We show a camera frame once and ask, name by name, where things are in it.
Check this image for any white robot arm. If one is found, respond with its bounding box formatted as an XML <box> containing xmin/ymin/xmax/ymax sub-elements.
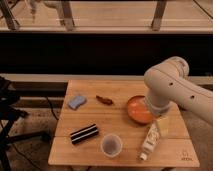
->
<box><xmin>144</xmin><ymin>56</ymin><xmax>213</xmax><ymax>126</ymax></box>

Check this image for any white squeeze bottle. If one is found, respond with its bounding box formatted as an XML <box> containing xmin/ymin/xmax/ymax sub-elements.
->
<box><xmin>140</xmin><ymin>123</ymin><xmax>160</xmax><ymax>160</ymax></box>

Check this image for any orange bowl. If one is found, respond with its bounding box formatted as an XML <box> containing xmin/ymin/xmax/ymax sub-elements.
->
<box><xmin>126</xmin><ymin>95</ymin><xmax>155</xmax><ymax>124</ymax></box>

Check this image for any clear plastic cup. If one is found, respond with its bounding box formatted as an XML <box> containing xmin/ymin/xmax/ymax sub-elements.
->
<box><xmin>100</xmin><ymin>134</ymin><xmax>123</xmax><ymax>158</ymax></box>

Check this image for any red chili pepper toy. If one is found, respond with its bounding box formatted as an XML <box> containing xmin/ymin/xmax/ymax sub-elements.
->
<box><xmin>96</xmin><ymin>95</ymin><xmax>114</xmax><ymax>105</ymax></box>

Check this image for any blue sponge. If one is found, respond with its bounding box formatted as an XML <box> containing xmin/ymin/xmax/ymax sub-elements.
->
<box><xmin>68</xmin><ymin>95</ymin><xmax>87</xmax><ymax>110</ymax></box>

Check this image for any black stand at left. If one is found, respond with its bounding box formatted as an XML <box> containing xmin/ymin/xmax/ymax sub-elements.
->
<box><xmin>0</xmin><ymin>76</ymin><xmax>50</xmax><ymax>171</ymax></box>

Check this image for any black floor cable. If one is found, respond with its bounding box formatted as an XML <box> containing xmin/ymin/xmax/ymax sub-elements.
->
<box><xmin>44</xmin><ymin>96</ymin><xmax>60</xmax><ymax>121</ymax></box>

